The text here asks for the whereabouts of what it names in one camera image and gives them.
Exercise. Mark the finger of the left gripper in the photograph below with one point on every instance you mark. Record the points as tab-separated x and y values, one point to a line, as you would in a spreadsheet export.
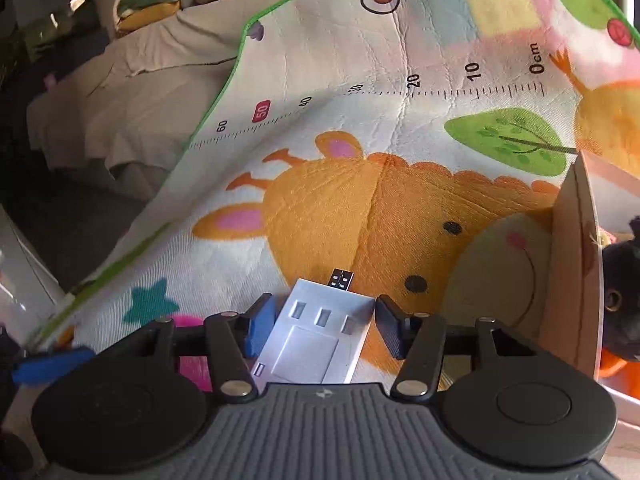
44	368

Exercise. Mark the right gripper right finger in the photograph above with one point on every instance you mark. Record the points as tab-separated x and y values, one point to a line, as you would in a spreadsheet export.
418	341

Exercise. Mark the black plush toy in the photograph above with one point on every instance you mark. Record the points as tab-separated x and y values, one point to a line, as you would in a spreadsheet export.
621	296

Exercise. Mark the pink cardboard box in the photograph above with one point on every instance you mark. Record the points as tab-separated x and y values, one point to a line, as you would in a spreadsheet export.
595	195

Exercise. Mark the orange plastic toy scoop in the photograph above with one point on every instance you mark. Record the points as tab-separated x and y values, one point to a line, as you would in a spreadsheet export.
612	365

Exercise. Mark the white usb hub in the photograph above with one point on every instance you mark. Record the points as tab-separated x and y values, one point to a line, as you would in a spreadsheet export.
318	335

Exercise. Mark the colourful cartoon play mat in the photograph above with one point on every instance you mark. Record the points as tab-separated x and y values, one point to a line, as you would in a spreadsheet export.
419	144

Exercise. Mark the beige covered sofa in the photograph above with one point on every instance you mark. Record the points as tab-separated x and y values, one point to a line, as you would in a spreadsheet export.
141	99

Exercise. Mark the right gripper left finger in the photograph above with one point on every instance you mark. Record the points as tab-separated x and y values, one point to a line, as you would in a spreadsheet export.
232	341

